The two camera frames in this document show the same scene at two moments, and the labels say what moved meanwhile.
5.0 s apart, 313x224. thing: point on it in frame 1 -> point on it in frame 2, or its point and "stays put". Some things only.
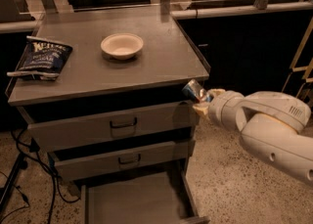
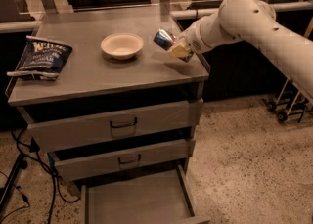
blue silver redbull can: (197, 91) -> (163, 39)
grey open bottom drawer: (152, 199) stays put
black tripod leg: (12, 182) stays put
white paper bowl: (122, 45) stays put
